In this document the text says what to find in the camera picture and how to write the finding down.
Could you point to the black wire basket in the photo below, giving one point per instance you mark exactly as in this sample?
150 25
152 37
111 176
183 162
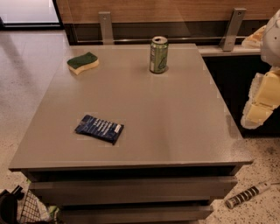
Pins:
20 207

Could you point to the grey drawer cabinet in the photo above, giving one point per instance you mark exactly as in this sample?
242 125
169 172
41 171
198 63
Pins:
179 146

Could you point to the lower grey drawer front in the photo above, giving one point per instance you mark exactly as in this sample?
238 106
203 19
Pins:
137 215

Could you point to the black white striped tool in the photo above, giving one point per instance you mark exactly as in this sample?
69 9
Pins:
247 194

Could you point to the right metal wall bracket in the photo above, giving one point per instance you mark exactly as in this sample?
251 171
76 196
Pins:
227 43

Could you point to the left metal wall bracket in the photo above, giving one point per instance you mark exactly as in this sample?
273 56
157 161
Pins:
106 27

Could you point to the green soda can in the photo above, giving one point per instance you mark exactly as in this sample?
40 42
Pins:
158 54

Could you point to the blue rxbar blueberry wrapper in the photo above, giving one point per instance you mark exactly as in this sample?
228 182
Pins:
101 129

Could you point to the green and yellow sponge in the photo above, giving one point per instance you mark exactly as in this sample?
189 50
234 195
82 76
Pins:
83 63

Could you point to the metal wall bracket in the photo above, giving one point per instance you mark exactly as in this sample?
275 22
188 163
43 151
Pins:
227 43
106 27

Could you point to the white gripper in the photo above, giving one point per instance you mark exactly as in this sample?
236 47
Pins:
271 44

